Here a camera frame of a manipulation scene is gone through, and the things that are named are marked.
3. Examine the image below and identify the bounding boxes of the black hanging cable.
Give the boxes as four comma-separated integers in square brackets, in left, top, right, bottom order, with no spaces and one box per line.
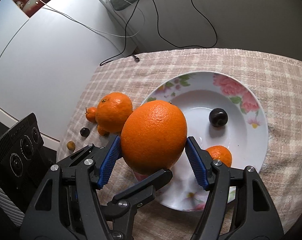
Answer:
[150,0,218,49]

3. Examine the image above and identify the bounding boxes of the mandarin with stem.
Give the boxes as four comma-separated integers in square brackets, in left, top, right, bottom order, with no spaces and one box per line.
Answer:
[85,107,97,123]

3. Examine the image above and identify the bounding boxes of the white cable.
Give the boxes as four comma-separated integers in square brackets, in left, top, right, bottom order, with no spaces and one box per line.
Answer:
[11,0,147,40]

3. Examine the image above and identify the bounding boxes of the large round orange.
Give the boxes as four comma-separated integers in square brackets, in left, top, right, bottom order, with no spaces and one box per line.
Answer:
[95,92,133,134]

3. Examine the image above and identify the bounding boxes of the large oval orange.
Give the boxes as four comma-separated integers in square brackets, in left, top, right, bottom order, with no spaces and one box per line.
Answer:
[120,100,187,175]

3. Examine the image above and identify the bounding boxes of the red white jar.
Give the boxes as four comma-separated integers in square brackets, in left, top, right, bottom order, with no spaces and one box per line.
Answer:
[14,0,44,17]

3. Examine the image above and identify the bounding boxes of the plaid beige tablecloth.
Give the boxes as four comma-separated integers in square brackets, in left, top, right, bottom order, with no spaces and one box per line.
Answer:
[57,49,302,231]

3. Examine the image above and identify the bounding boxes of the striped fabric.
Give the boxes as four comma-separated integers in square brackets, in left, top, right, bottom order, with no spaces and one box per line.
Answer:
[0,187,24,226]

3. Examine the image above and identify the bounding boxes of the dark plum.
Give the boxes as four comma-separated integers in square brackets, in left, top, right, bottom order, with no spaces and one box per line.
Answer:
[209,108,229,128]
[80,127,90,137]

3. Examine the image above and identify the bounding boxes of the black cable on table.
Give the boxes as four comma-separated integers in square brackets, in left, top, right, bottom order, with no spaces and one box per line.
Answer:
[99,0,157,67]

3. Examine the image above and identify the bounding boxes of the small mandarin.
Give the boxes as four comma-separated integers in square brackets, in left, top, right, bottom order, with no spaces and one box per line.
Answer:
[206,145,232,167]

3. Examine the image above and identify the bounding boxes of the small orange kumquat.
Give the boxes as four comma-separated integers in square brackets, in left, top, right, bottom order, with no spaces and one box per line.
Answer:
[97,125,110,137]

